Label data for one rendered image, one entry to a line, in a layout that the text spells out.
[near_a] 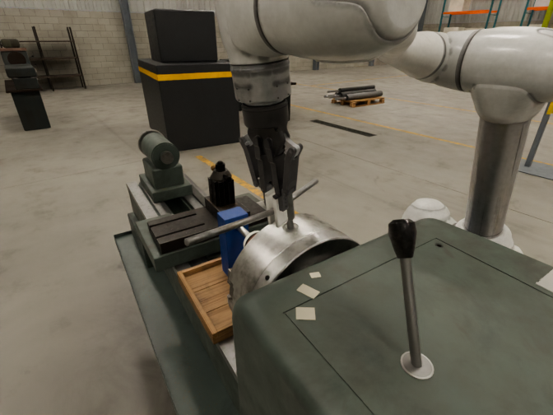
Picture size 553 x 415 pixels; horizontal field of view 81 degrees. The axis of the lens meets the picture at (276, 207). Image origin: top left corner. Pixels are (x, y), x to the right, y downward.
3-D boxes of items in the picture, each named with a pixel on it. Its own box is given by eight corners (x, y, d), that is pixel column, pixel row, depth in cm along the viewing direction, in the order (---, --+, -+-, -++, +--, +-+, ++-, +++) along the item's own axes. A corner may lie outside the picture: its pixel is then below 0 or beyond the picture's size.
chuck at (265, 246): (356, 307, 87) (360, 208, 71) (256, 373, 74) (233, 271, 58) (333, 287, 94) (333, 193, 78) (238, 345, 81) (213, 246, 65)
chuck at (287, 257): (365, 315, 85) (373, 215, 68) (263, 385, 72) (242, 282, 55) (356, 307, 87) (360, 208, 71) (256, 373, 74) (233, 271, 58)
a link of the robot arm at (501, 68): (458, 244, 121) (526, 274, 105) (434, 272, 115) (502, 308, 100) (491, 16, 73) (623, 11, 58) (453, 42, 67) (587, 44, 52)
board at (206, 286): (318, 293, 103) (319, 283, 101) (213, 345, 86) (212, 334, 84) (269, 248, 125) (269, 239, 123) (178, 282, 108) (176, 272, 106)
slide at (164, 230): (267, 221, 132) (267, 211, 130) (161, 254, 111) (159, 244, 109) (247, 203, 145) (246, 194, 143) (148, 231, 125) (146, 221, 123)
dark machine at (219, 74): (241, 142, 553) (234, 9, 463) (169, 152, 502) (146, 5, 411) (208, 121, 694) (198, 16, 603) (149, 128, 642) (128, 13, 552)
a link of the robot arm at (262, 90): (260, 67, 43) (266, 111, 46) (301, 56, 49) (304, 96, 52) (216, 66, 49) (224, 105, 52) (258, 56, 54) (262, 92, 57)
